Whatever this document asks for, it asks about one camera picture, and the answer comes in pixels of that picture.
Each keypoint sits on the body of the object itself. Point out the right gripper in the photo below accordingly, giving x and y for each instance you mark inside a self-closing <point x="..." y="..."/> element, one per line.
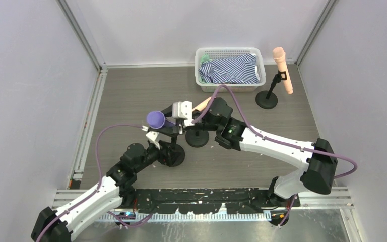
<point x="194" y="127"/>

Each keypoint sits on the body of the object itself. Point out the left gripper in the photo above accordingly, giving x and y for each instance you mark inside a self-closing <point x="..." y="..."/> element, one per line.
<point x="166" y="134"/>

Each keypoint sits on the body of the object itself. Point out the black stand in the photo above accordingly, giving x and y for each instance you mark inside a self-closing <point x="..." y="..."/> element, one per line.
<point x="179" y="150"/>
<point x="197" y="139"/>
<point x="267" y="99"/>

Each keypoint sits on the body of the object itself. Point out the purple microphone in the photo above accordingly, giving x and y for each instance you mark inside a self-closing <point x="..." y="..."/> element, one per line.
<point x="157" y="120"/>

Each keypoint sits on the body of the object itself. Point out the black stand front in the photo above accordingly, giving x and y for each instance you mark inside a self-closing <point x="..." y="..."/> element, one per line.
<point x="267" y="99"/>

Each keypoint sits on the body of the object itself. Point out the peach microphone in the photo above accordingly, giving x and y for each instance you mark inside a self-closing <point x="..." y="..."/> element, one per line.
<point x="200" y="107"/>
<point x="279" y="57"/>

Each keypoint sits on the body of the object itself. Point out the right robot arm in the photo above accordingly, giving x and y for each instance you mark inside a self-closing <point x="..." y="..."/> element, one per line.
<point x="315" y="161"/>

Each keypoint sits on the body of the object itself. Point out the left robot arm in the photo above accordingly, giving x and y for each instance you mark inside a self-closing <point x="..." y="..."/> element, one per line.
<point x="113" y="190"/>

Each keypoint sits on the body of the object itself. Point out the green cloth item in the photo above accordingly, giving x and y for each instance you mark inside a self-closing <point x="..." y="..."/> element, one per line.
<point x="204" y="58"/>

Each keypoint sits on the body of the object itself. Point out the white plastic basket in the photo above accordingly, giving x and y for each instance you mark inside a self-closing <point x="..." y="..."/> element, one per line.
<point x="223" y="52"/>

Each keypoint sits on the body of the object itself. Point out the blue striped cloth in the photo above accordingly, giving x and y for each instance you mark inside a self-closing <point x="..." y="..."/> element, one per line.
<point x="239" y="69"/>

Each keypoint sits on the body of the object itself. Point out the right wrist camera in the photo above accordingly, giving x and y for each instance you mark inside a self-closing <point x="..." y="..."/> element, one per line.
<point x="183" y="110"/>

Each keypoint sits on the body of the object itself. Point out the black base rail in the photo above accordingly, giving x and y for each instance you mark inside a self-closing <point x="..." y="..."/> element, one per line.
<point x="247" y="204"/>

